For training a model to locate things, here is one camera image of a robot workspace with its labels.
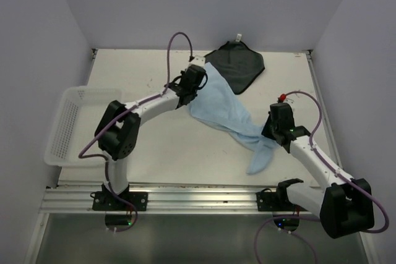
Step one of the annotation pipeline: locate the purple cable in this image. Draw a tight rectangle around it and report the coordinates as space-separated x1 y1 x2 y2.
254 90 389 264
77 32 194 232

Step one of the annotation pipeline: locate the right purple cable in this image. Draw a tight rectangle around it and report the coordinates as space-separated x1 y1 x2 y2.
254 90 389 264

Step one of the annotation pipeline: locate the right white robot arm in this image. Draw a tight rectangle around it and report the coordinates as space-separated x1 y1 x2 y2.
262 103 374 239

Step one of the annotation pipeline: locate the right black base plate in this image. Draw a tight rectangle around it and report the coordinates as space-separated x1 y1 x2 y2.
256 187 307 212

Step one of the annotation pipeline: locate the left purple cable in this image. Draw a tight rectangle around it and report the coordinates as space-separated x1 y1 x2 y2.
77 32 194 232

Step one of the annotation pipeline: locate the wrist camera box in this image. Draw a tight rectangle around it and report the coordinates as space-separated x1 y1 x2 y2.
277 92 298 112
189 55 205 67

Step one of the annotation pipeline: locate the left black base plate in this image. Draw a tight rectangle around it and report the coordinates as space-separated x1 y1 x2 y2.
92 190 149 213

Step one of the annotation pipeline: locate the aluminium mounting rail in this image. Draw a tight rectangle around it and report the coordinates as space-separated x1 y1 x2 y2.
38 183 313 215

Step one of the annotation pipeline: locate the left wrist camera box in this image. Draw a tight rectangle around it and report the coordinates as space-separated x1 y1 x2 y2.
189 55 205 67

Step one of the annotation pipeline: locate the light blue towel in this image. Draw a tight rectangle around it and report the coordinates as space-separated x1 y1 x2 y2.
188 62 277 175

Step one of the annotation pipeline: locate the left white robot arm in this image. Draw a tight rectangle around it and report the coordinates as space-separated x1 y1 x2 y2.
95 64 208 210

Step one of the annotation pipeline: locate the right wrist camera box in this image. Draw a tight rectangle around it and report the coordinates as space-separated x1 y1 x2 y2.
277 92 298 112

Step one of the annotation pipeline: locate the dark grey towel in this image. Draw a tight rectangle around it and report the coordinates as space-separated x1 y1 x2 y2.
205 41 265 95

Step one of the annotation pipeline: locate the white plastic basket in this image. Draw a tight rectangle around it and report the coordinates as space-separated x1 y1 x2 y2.
44 86 124 168

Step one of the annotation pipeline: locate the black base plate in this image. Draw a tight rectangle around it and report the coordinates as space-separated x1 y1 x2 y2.
92 190 149 213
256 187 307 212

